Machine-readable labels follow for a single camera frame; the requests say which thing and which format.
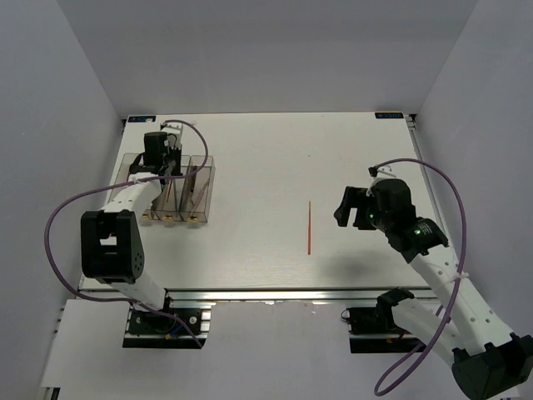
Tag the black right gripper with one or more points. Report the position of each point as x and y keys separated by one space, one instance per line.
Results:
x=355 y=197

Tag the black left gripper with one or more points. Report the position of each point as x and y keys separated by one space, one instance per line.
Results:
x=177 y=153

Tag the black handled fork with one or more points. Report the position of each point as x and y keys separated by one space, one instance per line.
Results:
x=193 y=179

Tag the orange chopstick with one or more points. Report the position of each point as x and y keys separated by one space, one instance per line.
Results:
x=309 y=229
x=169 y=190

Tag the silver fork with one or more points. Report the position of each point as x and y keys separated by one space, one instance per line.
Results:
x=197 y=202

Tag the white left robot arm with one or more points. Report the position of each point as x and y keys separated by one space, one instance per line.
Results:
x=111 y=244

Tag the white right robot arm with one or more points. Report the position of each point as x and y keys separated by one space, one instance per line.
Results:
x=486 y=357

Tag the clear container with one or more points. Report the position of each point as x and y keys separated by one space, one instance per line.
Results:
x=122 y=173
x=155 y=210
x=170 y=215
x=207 y=172

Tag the blue label left corner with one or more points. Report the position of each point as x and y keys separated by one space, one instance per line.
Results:
x=141 y=119

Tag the blue label corner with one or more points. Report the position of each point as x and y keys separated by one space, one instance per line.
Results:
x=141 y=119
x=389 y=115

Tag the blue label right corner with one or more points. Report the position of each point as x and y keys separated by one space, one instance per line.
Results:
x=389 y=115

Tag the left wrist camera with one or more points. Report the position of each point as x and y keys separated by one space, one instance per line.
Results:
x=174 y=131

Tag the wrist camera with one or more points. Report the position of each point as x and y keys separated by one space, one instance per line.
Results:
x=174 y=131
x=380 y=173

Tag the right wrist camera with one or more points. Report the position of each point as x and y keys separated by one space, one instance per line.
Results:
x=380 y=173

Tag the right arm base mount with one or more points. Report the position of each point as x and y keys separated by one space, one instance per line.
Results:
x=372 y=329

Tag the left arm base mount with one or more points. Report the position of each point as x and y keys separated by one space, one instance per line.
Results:
x=145 y=330

